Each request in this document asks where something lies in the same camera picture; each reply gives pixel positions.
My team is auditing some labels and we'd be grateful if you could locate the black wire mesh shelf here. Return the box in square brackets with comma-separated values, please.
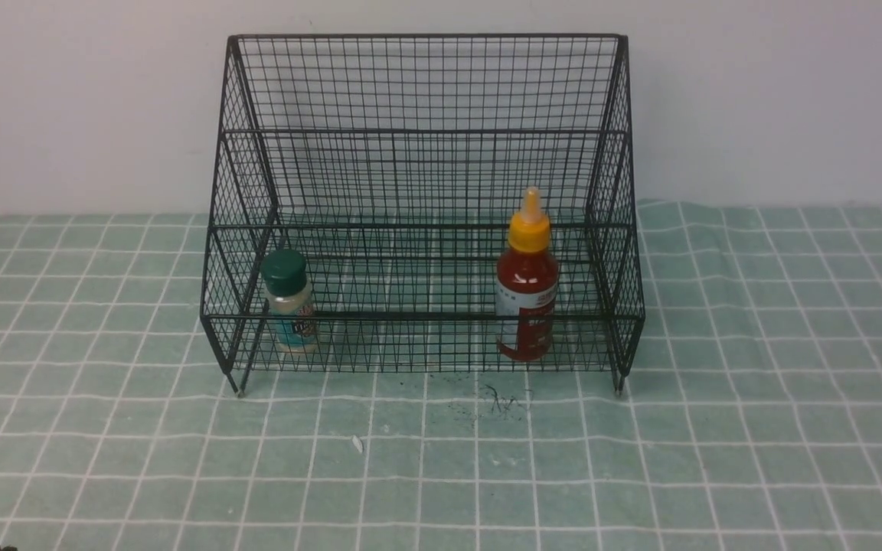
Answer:
[200, 34, 646, 396]

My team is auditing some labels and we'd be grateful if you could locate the green checkered tablecloth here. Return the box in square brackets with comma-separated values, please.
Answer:
[0, 202, 882, 550]

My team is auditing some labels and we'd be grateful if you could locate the green-capped seasoning shaker bottle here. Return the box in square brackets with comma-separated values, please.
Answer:
[260, 248, 319, 354]

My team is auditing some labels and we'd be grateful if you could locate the red sauce bottle yellow cap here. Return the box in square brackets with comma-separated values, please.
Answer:
[495, 186, 560, 363]

